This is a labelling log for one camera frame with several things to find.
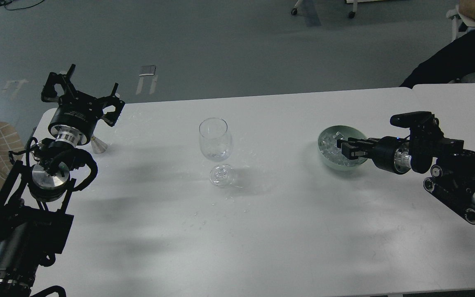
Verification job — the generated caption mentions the steel cocktail jigger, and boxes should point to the steel cocktail jigger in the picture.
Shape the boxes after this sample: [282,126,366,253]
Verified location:
[90,135,108,154]

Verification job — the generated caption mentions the seated person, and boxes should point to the seated person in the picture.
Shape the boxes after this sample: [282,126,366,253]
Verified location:
[400,0,475,89]

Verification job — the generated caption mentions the clear wine glass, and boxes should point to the clear wine glass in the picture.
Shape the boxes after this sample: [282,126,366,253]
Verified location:
[199,117,235,187]

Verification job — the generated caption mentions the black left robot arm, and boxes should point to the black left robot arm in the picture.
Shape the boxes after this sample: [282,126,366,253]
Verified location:
[0,64,125,297]

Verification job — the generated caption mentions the green bowl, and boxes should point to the green bowl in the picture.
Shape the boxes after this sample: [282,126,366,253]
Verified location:
[317,125,367,171]

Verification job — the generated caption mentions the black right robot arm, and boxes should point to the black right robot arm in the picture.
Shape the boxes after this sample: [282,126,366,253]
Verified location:
[336,111,475,224]

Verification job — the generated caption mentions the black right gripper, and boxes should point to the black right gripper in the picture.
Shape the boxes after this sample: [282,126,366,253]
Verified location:
[336,137,411,174]

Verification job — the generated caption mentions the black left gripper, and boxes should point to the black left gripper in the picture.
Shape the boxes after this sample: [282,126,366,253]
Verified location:
[41,64,126,147]

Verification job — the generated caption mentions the clear ice cubes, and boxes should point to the clear ice cubes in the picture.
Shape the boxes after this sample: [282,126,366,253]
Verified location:
[319,130,365,167]

